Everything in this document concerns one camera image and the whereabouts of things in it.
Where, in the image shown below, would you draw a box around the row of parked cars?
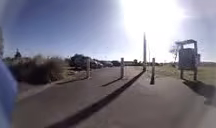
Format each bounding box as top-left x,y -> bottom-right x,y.
67,53 -> 122,70

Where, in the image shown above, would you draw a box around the dry grass field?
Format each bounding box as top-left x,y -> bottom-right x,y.
155,63 -> 216,88

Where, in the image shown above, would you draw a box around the white bollard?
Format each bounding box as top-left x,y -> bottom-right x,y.
86,58 -> 92,80
120,57 -> 126,79
150,57 -> 156,85

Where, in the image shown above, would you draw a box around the roofed notice board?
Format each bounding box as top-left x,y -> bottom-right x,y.
174,38 -> 201,81

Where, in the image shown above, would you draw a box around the grey asphalt path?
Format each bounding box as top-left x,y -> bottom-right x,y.
12,65 -> 216,128

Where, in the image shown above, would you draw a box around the dry brown bushes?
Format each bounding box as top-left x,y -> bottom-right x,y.
7,54 -> 68,85

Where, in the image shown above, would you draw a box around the blue blurred object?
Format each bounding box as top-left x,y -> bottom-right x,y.
0,54 -> 19,128

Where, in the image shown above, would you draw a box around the tall pale pole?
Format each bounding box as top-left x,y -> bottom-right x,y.
142,32 -> 148,72

